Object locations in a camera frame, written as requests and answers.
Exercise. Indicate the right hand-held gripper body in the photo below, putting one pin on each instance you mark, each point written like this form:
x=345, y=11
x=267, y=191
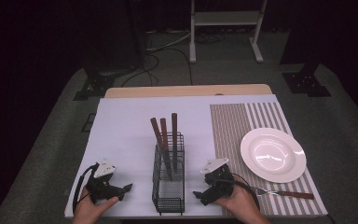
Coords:
x=219, y=183

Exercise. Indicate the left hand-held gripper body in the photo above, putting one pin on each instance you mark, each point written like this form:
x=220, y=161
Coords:
x=99, y=186

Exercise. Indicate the person's left hand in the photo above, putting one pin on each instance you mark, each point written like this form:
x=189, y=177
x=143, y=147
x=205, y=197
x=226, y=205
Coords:
x=88, y=211

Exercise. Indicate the person's right hand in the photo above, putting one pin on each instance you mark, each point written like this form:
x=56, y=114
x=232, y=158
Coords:
x=242, y=208

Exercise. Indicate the striped placemat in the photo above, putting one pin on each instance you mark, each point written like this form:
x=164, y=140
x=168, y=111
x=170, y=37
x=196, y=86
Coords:
x=230, y=130

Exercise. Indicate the white table cover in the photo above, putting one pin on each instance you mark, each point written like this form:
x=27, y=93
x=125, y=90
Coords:
x=127, y=130

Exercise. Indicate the white round plate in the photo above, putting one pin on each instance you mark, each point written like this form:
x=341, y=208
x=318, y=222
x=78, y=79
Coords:
x=273, y=155

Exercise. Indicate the brown wooden chopsticks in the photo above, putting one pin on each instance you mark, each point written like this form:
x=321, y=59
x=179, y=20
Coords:
x=158, y=133

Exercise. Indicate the black stand with base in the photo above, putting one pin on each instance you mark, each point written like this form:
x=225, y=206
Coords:
x=306, y=81
x=105, y=77

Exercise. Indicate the white metal stand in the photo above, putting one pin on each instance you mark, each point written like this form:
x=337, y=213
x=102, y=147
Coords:
x=225, y=18

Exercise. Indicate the small black floor frame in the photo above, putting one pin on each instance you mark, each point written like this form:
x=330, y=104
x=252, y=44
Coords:
x=88, y=123

